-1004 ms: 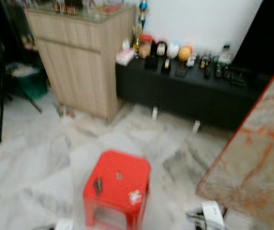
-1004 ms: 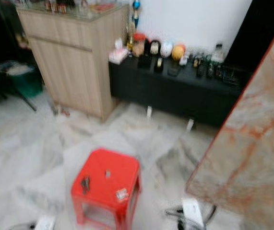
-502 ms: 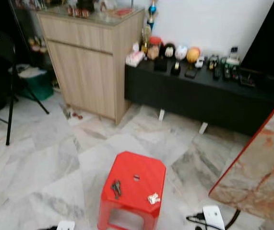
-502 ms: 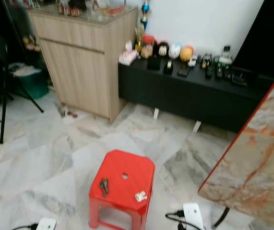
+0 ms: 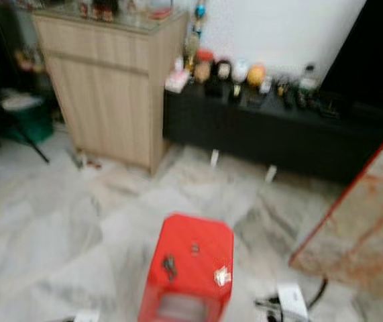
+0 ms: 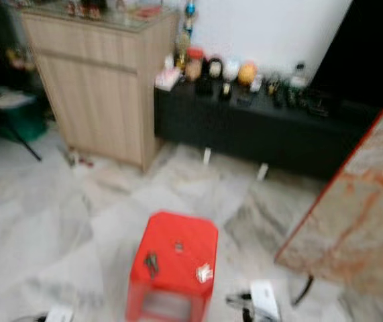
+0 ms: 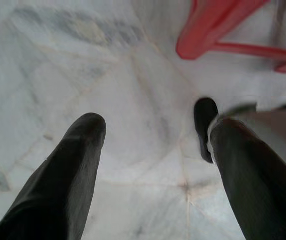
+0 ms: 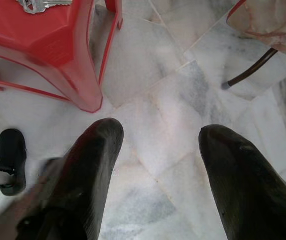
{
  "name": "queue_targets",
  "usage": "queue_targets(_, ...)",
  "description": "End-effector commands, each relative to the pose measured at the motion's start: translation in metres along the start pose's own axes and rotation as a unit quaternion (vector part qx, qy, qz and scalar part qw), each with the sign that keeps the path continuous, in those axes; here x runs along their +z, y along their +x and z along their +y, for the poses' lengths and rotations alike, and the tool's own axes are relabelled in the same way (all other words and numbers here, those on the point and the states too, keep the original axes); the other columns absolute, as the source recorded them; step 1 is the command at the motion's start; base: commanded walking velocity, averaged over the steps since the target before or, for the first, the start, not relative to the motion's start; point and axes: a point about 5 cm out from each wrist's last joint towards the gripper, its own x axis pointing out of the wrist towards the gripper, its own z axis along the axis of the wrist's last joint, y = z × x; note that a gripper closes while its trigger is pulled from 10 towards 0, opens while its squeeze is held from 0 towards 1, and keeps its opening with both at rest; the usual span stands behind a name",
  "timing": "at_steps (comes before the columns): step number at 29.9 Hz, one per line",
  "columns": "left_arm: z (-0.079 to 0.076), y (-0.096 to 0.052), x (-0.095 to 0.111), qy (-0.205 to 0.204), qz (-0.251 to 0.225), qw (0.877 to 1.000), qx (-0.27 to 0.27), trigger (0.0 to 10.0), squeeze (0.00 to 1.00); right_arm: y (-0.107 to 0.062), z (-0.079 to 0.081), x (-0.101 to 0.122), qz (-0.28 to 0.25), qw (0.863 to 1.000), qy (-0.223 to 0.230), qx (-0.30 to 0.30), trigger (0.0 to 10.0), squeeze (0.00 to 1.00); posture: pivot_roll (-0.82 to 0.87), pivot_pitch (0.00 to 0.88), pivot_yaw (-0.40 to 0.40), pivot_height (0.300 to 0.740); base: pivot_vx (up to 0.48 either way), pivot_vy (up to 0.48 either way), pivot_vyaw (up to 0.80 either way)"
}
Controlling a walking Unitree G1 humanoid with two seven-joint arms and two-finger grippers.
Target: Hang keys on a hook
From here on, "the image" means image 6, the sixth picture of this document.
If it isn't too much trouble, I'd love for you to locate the black board stand leg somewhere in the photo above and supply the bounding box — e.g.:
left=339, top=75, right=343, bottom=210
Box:
left=291, top=274, right=315, bottom=308

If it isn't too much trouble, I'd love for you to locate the red plastic stool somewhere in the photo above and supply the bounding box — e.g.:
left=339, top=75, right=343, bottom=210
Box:
left=125, top=211, right=219, bottom=322

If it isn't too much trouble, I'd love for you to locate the dark key bunch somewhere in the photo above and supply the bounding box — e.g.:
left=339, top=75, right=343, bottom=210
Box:
left=144, top=251, right=160, bottom=278

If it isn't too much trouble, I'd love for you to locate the marble pattern board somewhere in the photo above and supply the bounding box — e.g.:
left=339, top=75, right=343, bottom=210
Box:
left=274, top=80, right=383, bottom=302

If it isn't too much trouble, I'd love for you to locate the black low console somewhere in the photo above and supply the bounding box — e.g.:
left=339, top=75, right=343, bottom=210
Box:
left=154, top=83, right=380, bottom=181

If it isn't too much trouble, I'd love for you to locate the yellow egg figurine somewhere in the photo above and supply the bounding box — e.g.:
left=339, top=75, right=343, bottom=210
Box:
left=238, top=60, right=260, bottom=87

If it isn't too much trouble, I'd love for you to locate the white egg figurine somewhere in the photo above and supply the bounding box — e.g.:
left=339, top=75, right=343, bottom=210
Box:
left=221, top=58, right=240, bottom=83

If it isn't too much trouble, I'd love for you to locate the clear bottle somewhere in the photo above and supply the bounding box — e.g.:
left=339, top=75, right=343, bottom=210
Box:
left=290, top=61, right=309, bottom=90

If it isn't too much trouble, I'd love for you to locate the black egg figurine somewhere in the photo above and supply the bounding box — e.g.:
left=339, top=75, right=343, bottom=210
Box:
left=203, top=56, right=223, bottom=82

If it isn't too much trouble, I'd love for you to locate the pink tissue box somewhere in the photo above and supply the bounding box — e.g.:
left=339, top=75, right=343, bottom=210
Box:
left=154, top=64, right=180, bottom=92

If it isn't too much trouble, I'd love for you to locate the jar with red lid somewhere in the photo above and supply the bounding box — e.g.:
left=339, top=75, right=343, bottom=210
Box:
left=184, top=46, right=206, bottom=83

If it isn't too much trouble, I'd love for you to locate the light wooden cabinet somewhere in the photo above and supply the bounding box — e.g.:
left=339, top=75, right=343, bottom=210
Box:
left=19, top=6, right=180, bottom=172

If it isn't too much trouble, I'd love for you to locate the green bin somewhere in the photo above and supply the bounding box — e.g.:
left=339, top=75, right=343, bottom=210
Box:
left=0, top=90, right=42, bottom=142

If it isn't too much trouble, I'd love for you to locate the gold trophy with blue globe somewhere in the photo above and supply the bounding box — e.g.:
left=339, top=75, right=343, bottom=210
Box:
left=176, top=0, right=198, bottom=68

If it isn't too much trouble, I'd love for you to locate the black television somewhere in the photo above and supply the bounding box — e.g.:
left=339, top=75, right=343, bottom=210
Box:
left=311, top=0, right=383, bottom=109

